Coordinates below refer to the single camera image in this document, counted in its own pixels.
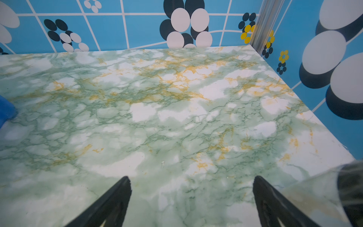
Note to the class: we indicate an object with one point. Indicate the blue plastic storage bin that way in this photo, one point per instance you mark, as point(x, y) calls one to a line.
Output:
point(7, 111)

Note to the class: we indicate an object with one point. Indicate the right aluminium corner post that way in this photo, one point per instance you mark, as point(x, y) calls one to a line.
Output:
point(269, 12)

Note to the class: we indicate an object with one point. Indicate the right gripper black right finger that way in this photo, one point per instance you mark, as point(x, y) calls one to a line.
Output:
point(274, 209)

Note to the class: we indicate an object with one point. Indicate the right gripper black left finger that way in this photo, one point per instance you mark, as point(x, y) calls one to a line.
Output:
point(109, 210)

